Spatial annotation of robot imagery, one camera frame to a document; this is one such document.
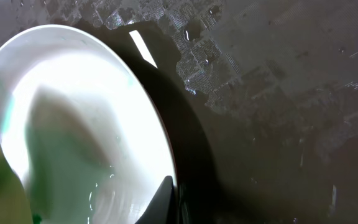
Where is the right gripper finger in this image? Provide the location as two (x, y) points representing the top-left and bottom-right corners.
(135, 176), (177, 224)

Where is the white plate top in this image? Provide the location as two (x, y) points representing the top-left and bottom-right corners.
(0, 25), (177, 223)

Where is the dark brown serving tray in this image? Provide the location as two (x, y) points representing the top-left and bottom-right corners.
(0, 0), (358, 223)

